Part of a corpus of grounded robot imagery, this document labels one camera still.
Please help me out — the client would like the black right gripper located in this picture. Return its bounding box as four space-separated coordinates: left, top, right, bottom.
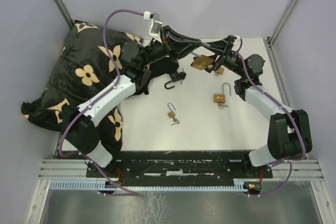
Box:
193 35 246 78

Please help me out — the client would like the small brass padlock long shackle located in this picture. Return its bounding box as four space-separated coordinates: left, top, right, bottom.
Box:
167 102 176 118

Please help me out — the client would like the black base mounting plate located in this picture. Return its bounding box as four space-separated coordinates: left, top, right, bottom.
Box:
86 151 272 185

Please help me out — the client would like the light blue cable duct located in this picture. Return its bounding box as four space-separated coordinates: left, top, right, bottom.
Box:
49 179 261 193

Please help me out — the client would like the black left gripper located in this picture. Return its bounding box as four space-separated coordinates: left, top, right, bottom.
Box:
140 25 203 67

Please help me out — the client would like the right aluminium corner post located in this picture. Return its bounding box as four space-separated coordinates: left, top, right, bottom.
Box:
267 0 300 48

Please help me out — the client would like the small padlock key bunch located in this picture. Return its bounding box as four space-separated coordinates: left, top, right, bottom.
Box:
171 118 180 125

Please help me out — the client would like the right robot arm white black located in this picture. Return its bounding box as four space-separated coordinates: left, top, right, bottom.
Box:
201 36 312 177

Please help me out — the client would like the black printed garment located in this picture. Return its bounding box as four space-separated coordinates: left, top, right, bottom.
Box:
133 57 179 95

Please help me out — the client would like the black padlock with keys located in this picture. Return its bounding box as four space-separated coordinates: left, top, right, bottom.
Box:
164 69 187 90

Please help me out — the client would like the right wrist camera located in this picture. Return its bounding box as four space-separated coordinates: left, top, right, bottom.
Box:
233 35 242 45

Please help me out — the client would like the black floral pillow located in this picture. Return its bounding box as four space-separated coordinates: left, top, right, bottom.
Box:
21 22 143 132

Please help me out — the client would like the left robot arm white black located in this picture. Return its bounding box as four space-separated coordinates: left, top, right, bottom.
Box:
61 26 203 177

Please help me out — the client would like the medium brass padlock long shackle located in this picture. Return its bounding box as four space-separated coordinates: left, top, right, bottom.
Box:
213 82 232 104

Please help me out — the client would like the large brass padlock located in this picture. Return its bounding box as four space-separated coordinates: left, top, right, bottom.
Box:
191 52 214 70

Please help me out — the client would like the brass padlock far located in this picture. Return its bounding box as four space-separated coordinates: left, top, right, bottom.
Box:
214 67 225 76

